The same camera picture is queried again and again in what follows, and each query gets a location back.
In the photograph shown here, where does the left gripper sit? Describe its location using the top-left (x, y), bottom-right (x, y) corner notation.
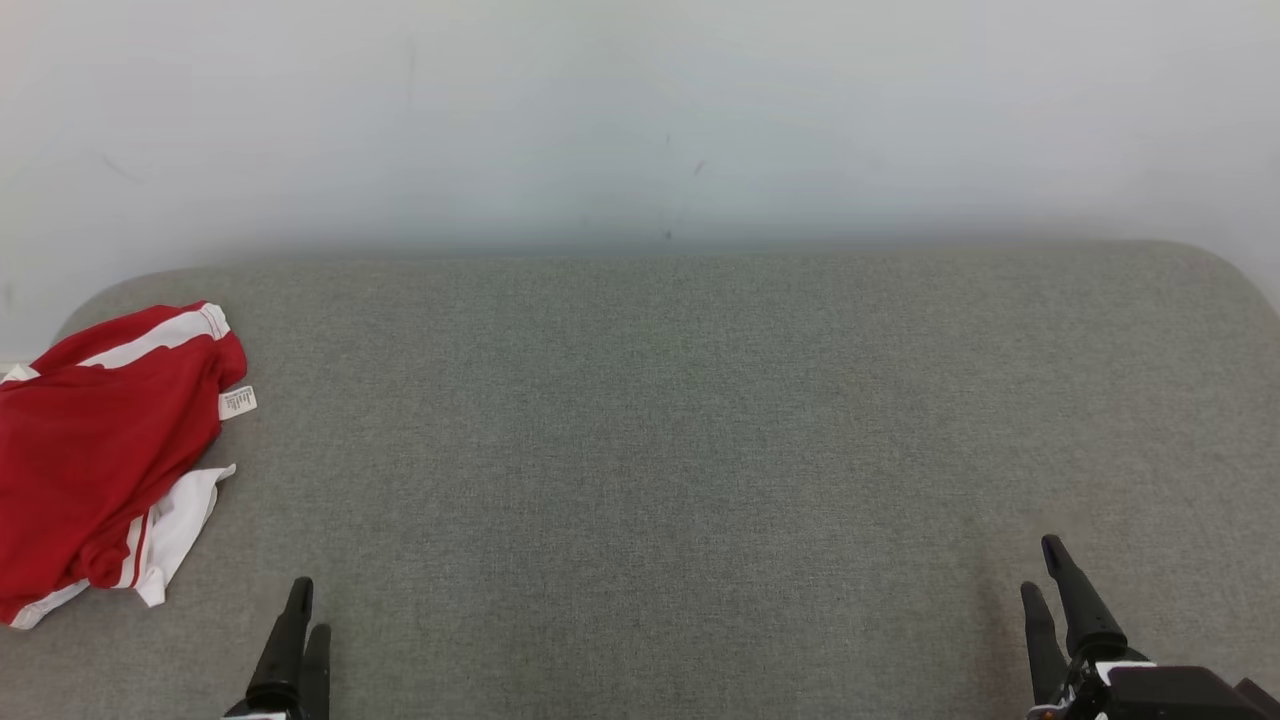
top-left (222, 577), bottom-right (333, 720)

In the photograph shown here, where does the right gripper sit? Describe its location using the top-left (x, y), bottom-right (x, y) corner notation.
top-left (1021, 535), bottom-right (1280, 720)

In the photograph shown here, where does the red jersey with white sleeves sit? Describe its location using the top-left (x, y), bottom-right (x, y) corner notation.
top-left (0, 362), bottom-right (259, 631)

